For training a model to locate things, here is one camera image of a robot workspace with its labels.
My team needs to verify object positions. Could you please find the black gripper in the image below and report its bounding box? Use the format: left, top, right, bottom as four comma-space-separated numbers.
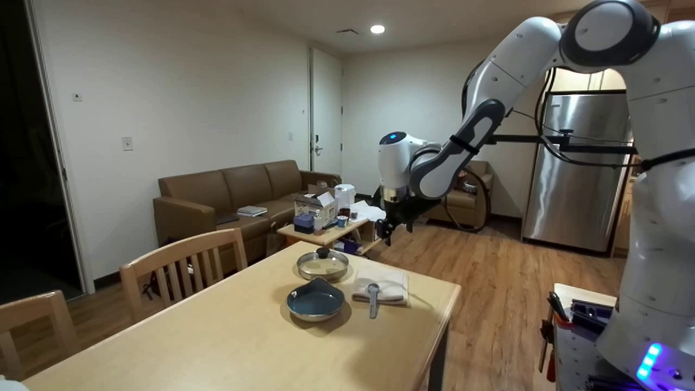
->
374, 187, 436, 247

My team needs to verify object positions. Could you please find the blue speckled bowl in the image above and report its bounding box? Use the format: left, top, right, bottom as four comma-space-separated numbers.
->
284, 277, 347, 324

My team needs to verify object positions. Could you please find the white papers pile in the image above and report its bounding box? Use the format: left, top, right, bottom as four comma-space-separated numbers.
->
349, 199, 392, 225

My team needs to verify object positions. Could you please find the white kettle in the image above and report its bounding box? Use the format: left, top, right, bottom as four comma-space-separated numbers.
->
332, 183, 359, 215

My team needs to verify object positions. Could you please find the light wooden coffee table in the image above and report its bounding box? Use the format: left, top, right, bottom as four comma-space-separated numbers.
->
277, 213, 397, 258

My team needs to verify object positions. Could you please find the glass pot lid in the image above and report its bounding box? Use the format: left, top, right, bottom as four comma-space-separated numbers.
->
295, 245, 353, 283

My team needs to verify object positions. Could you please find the clear plastic container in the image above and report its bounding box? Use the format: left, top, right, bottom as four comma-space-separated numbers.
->
292, 188, 341, 235

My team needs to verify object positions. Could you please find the brown armchair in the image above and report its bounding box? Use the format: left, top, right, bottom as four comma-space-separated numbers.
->
423, 159, 496, 235

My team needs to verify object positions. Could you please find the white door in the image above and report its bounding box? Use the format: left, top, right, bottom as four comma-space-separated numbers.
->
308, 48, 346, 181

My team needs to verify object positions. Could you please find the papers stack on sofa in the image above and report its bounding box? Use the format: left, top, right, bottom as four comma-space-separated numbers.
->
235, 204, 272, 221

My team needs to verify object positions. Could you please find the brown leather sofa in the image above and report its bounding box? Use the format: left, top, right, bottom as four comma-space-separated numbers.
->
150, 159, 344, 264

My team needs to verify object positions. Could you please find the stainless steel refrigerator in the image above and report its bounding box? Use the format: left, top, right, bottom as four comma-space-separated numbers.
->
521, 68, 639, 257

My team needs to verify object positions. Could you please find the wooden slat-back chair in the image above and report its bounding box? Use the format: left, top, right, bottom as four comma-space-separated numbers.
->
118, 225, 250, 322
0, 289, 81, 380

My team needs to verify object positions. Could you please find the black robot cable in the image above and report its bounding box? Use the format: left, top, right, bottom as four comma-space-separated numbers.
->
440, 60, 582, 235

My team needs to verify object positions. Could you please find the red handled tool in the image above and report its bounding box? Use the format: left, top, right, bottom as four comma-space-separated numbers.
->
537, 289, 575, 384

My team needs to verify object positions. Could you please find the black camera on stand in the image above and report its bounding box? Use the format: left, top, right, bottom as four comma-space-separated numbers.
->
490, 128, 640, 156

